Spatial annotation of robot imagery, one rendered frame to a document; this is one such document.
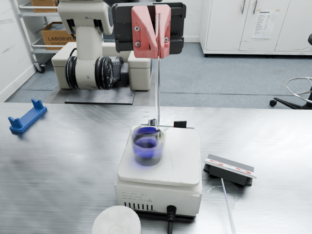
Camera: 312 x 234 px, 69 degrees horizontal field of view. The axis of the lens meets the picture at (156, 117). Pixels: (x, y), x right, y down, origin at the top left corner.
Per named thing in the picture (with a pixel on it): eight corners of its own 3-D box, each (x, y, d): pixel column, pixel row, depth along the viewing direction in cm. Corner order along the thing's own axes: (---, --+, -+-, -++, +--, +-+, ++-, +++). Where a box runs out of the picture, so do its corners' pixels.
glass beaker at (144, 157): (125, 168, 34) (120, 126, 29) (139, 144, 38) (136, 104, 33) (164, 178, 33) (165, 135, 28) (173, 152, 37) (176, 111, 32)
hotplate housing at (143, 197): (139, 132, 53) (137, 104, 48) (195, 137, 52) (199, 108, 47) (113, 225, 36) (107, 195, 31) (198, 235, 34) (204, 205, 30)
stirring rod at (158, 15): (155, 146, 36) (155, 11, 24) (159, 146, 36) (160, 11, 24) (155, 149, 36) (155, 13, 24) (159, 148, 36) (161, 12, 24)
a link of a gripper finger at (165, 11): (184, 20, 24) (167, 1, 31) (114, 22, 23) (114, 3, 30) (179, 78, 28) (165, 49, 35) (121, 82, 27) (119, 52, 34)
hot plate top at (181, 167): (132, 127, 42) (132, 124, 42) (197, 132, 41) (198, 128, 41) (115, 180, 33) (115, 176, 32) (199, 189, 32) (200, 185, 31)
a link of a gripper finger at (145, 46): (202, 19, 24) (182, 1, 31) (134, 22, 23) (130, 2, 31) (195, 77, 28) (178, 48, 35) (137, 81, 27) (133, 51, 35)
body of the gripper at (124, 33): (187, 4, 30) (176, -6, 36) (110, 6, 29) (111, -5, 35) (184, 51, 34) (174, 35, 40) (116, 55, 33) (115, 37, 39)
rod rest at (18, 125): (37, 107, 62) (32, 96, 59) (48, 109, 61) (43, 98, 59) (9, 131, 54) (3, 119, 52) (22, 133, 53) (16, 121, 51)
